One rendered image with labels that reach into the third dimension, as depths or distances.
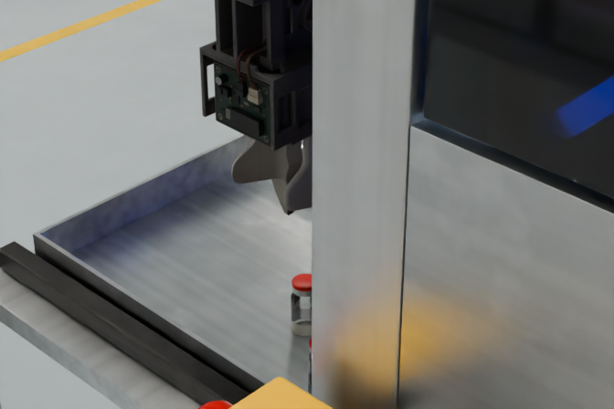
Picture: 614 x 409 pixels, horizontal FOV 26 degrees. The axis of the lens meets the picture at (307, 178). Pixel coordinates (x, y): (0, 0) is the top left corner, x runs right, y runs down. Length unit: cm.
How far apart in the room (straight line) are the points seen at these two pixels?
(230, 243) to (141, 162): 189
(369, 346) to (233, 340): 32
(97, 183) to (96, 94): 43
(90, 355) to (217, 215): 21
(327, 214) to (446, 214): 8
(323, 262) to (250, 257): 40
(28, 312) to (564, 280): 57
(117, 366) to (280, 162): 20
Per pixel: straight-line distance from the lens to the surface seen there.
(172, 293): 108
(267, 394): 75
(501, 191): 62
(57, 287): 107
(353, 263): 71
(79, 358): 103
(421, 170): 64
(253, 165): 95
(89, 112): 325
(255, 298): 108
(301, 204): 92
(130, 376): 101
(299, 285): 101
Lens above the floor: 152
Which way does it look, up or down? 31 degrees down
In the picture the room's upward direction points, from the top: straight up
